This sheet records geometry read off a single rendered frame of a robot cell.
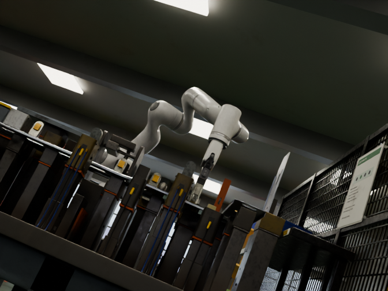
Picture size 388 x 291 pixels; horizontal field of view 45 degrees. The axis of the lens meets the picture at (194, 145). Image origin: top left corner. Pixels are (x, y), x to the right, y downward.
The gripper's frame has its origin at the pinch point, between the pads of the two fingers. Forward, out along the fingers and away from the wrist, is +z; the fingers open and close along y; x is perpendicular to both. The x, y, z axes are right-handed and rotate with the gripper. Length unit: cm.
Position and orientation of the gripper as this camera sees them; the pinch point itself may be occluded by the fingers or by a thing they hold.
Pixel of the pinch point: (202, 179)
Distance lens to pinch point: 178.2
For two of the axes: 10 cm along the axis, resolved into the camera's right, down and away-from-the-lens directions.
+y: 0.9, -2.9, -9.5
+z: -3.9, 8.7, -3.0
